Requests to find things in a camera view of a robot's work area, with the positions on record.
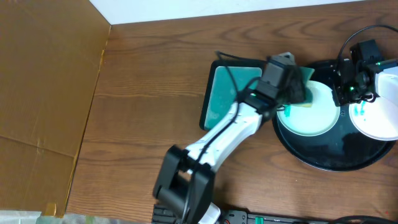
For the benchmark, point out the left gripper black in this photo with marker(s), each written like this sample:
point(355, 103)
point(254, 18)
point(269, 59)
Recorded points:
point(297, 88)

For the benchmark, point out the green and yellow sponge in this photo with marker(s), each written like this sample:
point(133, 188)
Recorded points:
point(307, 74)

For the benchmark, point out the mint plate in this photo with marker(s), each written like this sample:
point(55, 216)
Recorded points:
point(313, 121)

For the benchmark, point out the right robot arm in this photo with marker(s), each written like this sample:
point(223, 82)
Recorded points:
point(385, 79)

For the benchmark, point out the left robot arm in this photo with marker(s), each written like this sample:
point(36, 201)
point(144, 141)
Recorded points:
point(186, 178)

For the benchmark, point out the black rectangular sponge tray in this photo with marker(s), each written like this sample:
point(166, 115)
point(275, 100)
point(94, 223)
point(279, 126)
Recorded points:
point(220, 92)

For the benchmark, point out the round black tray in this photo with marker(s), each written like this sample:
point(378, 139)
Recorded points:
point(343, 147)

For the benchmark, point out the white plate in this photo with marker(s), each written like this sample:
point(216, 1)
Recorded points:
point(377, 120)

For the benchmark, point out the brown cardboard panel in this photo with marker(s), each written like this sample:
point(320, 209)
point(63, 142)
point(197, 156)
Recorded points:
point(51, 53)

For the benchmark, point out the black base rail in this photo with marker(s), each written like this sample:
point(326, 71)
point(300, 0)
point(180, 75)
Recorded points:
point(280, 216)

